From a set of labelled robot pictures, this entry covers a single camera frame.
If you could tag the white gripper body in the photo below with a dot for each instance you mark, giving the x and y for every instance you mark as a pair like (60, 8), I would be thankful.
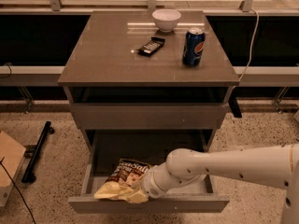
(147, 185)

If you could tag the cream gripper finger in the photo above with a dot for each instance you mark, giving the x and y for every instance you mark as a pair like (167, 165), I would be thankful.
(136, 196)
(137, 183)

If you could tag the brown sea salt chip bag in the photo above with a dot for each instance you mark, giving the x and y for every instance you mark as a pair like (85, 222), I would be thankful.
(119, 183)

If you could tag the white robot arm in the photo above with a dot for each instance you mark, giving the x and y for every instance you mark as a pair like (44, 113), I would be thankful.
(276, 167)

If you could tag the closed grey top drawer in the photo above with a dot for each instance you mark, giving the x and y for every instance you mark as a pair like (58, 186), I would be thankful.
(148, 117)

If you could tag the grey drawer cabinet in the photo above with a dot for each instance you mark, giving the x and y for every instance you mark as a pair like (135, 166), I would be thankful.
(105, 68)

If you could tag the black metal bar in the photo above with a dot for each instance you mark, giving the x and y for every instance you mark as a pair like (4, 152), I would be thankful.
(29, 176)

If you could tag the cardboard box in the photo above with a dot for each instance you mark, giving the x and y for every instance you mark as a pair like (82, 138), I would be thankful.
(12, 157)

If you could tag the blue Pepsi can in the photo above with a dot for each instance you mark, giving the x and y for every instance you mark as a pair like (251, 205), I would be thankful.
(193, 47)

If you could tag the white ceramic bowl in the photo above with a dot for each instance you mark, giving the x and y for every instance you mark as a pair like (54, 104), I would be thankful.
(166, 19)

